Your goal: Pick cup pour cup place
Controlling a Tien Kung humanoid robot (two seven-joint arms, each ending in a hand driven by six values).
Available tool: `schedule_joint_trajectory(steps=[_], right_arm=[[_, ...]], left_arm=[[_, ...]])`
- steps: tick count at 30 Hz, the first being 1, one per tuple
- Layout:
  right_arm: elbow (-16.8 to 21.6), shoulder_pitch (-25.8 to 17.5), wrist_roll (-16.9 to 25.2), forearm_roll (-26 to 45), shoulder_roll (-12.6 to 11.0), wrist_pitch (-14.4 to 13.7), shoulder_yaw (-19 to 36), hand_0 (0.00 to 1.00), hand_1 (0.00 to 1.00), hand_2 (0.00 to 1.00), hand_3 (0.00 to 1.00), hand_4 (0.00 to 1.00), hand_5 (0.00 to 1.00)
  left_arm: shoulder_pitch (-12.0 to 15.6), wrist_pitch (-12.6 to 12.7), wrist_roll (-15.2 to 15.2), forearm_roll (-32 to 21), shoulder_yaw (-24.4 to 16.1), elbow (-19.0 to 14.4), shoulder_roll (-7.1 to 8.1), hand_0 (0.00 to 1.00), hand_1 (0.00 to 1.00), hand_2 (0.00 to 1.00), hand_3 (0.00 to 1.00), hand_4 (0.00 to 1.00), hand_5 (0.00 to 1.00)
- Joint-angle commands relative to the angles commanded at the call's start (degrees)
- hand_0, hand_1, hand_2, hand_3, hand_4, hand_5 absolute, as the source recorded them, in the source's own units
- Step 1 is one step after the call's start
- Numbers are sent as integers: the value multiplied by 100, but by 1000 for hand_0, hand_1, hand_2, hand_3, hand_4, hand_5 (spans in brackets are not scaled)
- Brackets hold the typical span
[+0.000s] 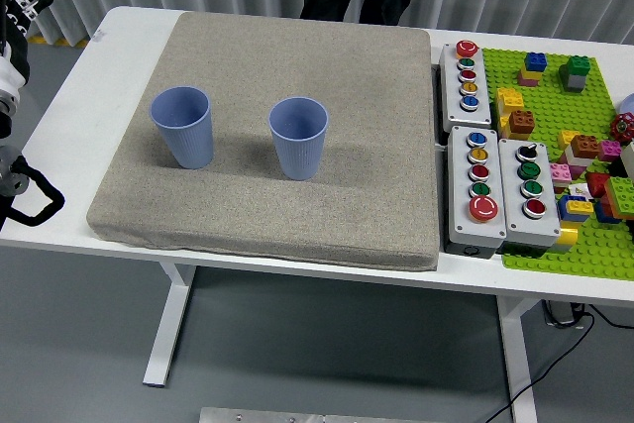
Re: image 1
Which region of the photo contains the grey box with selector switch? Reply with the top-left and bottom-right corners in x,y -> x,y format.
497,138 -> 563,259

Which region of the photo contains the grey power box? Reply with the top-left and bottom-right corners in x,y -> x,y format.
542,299 -> 588,329

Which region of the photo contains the white block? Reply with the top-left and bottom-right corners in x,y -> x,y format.
618,142 -> 634,181

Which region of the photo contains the red valve handwheel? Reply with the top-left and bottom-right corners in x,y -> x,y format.
609,113 -> 634,145

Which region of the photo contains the yellow toy cylinder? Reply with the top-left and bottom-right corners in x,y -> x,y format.
554,226 -> 581,254

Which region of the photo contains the grey-brown fabric mat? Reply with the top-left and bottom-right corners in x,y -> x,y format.
86,11 -> 442,273

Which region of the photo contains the grey five-button box, mushroom button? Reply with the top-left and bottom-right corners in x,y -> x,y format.
438,40 -> 493,131

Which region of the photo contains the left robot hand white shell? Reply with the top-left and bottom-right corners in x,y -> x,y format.
0,0 -> 54,100

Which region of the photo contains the white table leg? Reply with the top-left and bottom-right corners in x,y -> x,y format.
142,264 -> 197,388
496,296 -> 549,423

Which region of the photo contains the magenta toy brick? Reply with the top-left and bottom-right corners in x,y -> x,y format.
597,140 -> 623,163

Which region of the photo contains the red toy brick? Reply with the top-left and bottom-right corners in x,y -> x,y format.
585,171 -> 614,200

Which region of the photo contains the brown toy brick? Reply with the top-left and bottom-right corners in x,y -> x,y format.
570,135 -> 601,160
508,109 -> 537,136

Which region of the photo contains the blue ribbed plastic cup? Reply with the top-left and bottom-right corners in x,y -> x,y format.
150,85 -> 215,170
267,96 -> 330,181

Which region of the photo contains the green studded baseplate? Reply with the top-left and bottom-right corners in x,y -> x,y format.
480,48 -> 634,280

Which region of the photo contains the large green toy brick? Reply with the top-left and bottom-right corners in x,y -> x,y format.
602,176 -> 634,220

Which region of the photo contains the white toy brick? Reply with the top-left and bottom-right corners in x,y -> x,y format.
566,149 -> 598,170

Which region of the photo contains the grey five-button box, black base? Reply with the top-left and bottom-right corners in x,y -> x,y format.
447,125 -> 509,259

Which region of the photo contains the black floor cable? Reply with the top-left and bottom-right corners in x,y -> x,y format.
477,311 -> 595,423
588,302 -> 634,330

